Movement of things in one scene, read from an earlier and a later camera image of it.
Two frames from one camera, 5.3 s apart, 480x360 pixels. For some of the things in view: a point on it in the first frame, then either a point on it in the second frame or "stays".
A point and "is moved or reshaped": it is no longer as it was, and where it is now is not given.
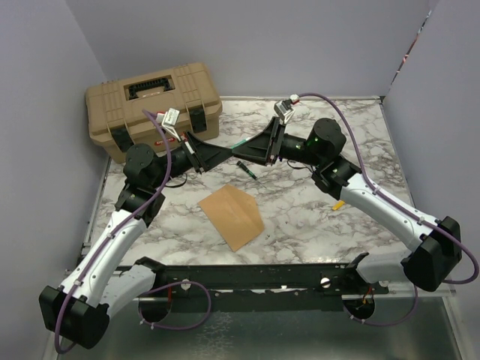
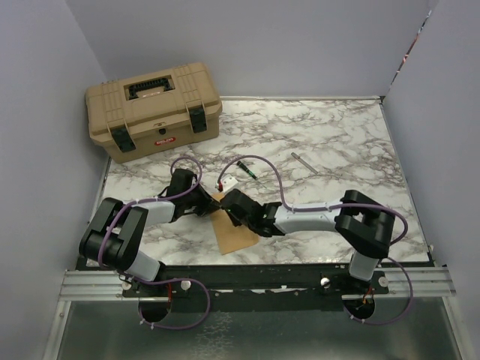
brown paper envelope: [235, 214] is moved or reshaped
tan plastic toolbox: [115, 118] stays
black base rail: [259, 287] stays
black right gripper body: [277, 142] to [238, 222]
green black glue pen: [246, 169] stays
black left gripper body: [187, 147] to [198, 202]
